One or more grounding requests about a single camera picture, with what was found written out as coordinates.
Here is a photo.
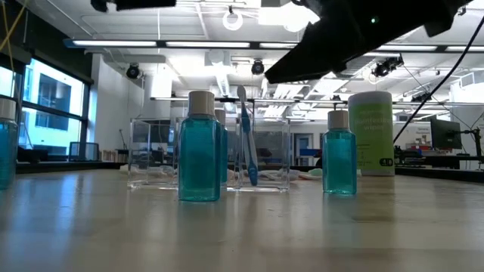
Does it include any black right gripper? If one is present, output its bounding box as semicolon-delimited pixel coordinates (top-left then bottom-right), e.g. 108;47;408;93
264;0;473;85

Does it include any teal mouthwash bottle white cap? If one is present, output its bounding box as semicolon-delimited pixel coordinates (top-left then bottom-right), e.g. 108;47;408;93
0;97;19;190
321;109;358;196
213;108;229;186

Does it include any linear ceiling light bar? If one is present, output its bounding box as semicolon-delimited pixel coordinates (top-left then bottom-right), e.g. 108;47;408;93
63;38;484;53

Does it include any green disinfecting wipes canister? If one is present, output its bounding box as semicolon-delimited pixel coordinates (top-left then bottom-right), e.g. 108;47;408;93
346;90;396;178

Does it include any large window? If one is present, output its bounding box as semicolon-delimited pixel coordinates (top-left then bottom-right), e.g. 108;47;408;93
0;56;94;162

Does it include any black computer monitor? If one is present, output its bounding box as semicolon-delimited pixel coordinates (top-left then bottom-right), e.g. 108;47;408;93
430;119;463;150

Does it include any small white cap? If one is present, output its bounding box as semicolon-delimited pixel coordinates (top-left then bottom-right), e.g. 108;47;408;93
177;90;222;203

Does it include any white ring lamp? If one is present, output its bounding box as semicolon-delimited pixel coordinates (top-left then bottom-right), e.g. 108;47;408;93
222;5;244;32

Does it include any yellow extension cable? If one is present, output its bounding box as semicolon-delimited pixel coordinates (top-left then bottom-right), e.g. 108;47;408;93
0;0;29;52

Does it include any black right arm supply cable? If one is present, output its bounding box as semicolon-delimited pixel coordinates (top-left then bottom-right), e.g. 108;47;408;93
392;14;484;145

